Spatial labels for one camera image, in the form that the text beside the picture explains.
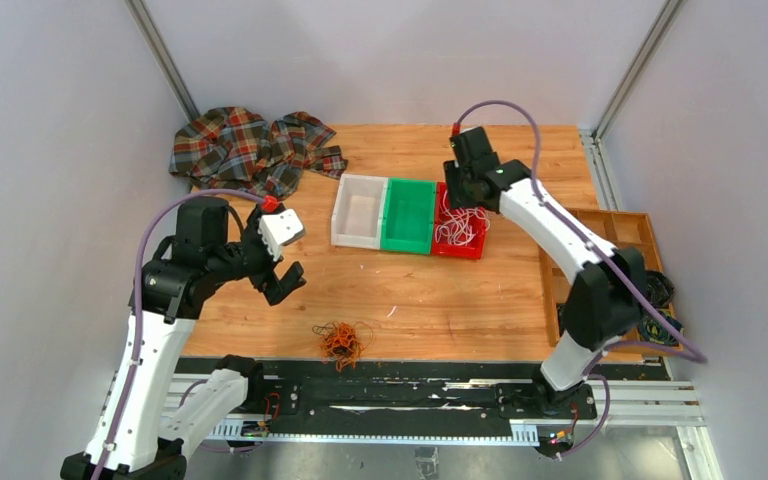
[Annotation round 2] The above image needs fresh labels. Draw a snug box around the black mounting rail base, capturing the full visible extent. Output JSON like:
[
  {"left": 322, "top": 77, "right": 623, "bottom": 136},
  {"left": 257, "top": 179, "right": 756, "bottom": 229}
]
[{"left": 152, "top": 356, "right": 630, "bottom": 458}]

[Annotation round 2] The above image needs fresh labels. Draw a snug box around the wooden compartment tray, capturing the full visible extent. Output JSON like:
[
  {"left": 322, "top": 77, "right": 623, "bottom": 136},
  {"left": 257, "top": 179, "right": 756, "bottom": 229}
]
[{"left": 539, "top": 209, "right": 684, "bottom": 356}]

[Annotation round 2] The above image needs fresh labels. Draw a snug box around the red plastic bin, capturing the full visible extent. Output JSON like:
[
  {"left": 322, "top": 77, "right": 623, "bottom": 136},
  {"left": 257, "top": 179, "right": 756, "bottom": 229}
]
[{"left": 431, "top": 182, "right": 490, "bottom": 260}]

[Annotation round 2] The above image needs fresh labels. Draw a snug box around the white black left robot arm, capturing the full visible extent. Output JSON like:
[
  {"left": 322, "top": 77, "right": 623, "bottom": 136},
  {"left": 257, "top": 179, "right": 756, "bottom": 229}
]
[{"left": 60, "top": 189, "right": 305, "bottom": 479}]

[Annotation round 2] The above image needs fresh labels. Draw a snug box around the white plastic bin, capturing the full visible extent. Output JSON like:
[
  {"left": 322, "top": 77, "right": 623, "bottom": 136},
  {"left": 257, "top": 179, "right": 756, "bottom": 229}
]
[{"left": 330, "top": 173, "right": 389, "bottom": 250}]

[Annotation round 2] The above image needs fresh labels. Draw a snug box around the plaid flannel shirt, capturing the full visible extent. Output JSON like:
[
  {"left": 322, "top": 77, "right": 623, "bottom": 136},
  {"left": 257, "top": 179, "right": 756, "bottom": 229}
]
[{"left": 168, "top": 107, "right": 349, "bottom": 200}]

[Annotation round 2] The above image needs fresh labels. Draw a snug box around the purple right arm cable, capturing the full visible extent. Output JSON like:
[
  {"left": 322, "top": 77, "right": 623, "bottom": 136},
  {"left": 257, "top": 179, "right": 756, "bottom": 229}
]
[{"left": 451, "top": 99, "right": 709, "bottom": 458}]

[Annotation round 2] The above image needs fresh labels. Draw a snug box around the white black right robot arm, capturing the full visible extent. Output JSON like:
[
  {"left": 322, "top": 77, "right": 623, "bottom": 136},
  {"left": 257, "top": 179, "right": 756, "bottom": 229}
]
[{"left": 444, "top": 127, "right": 646, "bottom": 417}]

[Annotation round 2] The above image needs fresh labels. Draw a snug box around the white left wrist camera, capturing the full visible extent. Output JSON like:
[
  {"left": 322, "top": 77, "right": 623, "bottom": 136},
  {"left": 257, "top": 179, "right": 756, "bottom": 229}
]
[{"left": 258, "top": 209, "right": 306, "bottom": 262}]

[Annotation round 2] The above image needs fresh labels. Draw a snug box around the orange cable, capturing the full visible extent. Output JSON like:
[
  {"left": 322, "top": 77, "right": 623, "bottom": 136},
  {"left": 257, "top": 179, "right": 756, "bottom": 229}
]
[{"left": 314, "top": 321, "right": 373, "bottom": 374}]

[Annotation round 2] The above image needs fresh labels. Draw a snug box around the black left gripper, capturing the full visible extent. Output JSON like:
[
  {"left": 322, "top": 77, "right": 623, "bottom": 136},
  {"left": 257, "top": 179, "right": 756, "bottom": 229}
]
[{"left": 209, "top": 204, "right": 307, "bottom": 302}]

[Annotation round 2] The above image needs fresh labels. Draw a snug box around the white cable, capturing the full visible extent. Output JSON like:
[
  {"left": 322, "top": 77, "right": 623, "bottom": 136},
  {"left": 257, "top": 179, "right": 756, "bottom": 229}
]
[{"left": 434, "top": 188, "right": 491, "bottom": 250}]

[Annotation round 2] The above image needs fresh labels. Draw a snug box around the green plastic bin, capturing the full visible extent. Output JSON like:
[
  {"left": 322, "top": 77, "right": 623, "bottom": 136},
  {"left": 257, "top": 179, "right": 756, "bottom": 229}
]
[{"left": 380, "top": 178, "right": 437, "bottom": 255}]

